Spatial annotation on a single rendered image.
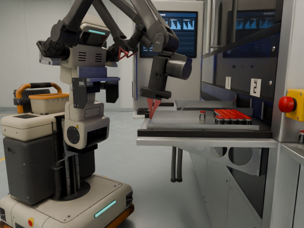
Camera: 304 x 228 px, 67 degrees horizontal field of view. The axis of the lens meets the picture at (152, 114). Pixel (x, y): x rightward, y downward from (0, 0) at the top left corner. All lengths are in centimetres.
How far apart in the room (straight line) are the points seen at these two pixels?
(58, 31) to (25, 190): 94
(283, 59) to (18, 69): 701
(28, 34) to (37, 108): 572
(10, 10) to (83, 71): 634
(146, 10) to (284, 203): 72
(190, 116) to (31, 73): 644
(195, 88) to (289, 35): 106
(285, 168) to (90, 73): 101
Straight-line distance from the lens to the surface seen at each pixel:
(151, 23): 77
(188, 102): 130
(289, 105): 63
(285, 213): 83
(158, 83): 72
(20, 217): 165
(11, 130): 153
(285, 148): 70
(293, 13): 72
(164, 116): 96
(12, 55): 744
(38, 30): 710
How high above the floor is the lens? 107
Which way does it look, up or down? 10 degrees down
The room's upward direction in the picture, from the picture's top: straight up
